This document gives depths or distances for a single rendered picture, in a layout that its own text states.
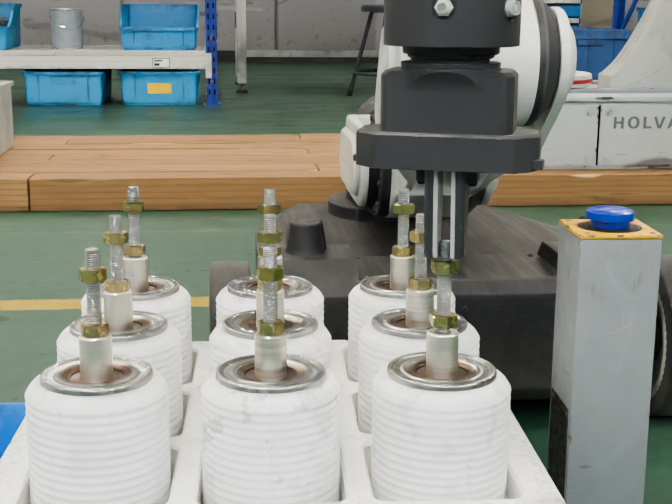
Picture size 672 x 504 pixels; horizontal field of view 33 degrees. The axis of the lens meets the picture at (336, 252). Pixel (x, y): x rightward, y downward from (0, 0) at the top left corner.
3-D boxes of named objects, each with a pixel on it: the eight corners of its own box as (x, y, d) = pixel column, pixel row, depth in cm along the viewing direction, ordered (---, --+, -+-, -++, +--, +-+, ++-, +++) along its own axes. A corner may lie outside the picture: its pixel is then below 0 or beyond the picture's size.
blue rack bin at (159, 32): (126, 46, 577) (124, 3, 572) (201, 46, 581) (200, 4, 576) (117, 50, 529) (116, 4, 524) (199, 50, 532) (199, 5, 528)
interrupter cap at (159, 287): (78, 290, 101) (78, 282, 101) (155, 278, 105) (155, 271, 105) (114, 308, 95) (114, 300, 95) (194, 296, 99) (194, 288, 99)
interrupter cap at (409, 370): (368, 367, 80) (368, 358, 80) (461, 354, 83) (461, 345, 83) (419, 402, 73) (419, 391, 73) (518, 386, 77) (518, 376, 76)
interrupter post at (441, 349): (418, 374, 79) (419, 328, 78) (447, 369, 80) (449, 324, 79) (434, 384, 77) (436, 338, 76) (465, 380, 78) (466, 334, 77)
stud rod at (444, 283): (441, 344, 79) (445, 238, 77) (452, 348, 78) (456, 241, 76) (432, 347, 78) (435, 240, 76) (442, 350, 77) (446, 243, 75)
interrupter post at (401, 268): (390, 294, 100) (391, 258, 99) (387, 287, 102) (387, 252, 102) (417, 294, 100) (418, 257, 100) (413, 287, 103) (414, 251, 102)
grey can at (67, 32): (53, 48, 549) (51, 8, 545) (86, 48, 551) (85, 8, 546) (49, 49, 534) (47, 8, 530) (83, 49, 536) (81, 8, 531)
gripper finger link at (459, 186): (448, 261, 75) (451, 168, 73) (454, 251, 78) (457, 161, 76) (473, 262, 74) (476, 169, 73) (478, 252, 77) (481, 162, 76)
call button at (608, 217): (579, 227, 99) (581, 204, 98) (624, 227, 99) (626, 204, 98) (592, 237, 95) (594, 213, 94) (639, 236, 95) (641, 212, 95)
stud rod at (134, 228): (139, 269, 100) (136, 185, 99) (142, 272, 99) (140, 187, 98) (128, 270, 100) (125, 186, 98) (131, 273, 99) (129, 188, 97)
